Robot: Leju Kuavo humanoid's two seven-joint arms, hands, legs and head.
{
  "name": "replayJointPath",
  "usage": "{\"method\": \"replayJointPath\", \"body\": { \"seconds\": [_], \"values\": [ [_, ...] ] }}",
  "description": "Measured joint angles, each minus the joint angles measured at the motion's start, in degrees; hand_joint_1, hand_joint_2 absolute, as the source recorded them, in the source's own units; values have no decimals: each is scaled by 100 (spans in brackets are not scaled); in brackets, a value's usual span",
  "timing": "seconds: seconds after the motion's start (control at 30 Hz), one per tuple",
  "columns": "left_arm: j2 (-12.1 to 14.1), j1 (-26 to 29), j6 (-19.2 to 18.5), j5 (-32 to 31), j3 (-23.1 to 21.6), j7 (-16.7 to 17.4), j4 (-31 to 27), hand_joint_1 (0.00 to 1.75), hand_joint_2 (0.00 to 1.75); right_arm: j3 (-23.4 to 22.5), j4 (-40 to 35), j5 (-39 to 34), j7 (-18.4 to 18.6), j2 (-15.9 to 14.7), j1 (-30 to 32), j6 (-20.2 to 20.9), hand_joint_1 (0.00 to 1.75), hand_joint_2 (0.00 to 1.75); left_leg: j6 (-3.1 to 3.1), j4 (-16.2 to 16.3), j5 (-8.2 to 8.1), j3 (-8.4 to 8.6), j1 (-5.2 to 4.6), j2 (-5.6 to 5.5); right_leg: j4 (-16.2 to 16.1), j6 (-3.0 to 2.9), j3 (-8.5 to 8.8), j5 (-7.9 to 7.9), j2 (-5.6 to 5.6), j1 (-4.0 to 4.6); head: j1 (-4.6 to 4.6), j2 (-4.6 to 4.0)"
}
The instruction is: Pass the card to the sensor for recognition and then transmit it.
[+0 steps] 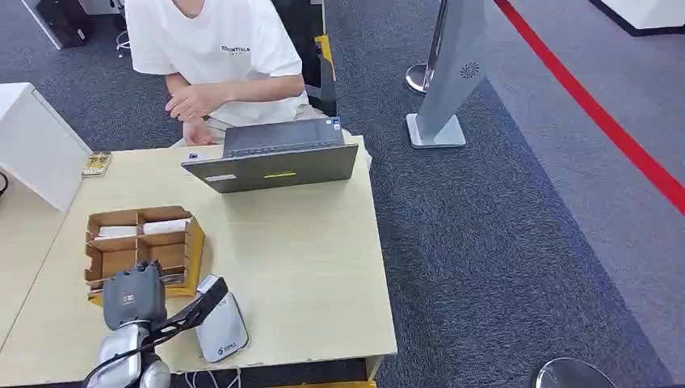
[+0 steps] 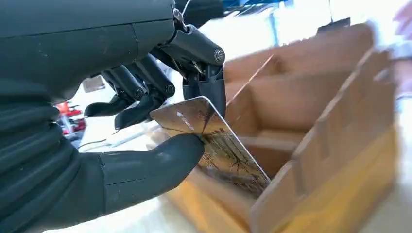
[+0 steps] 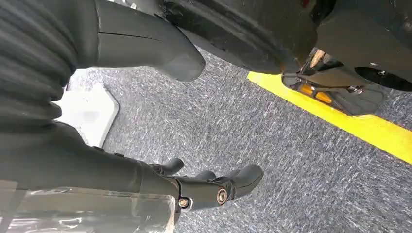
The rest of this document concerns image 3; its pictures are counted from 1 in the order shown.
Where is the black robot foot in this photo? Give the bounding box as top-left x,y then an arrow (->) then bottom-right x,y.
281,47 -> 389,117

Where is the yellow floor tape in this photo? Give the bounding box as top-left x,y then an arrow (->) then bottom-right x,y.
246,71 -> 412,165

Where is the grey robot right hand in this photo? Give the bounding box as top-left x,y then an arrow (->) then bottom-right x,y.
0,0 -> 265,224

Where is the clear plastic cover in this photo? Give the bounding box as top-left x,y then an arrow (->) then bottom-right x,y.
0,180 -> 177,233

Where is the white floor plate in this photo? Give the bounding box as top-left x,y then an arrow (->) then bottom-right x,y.
53,68 -> 120,149

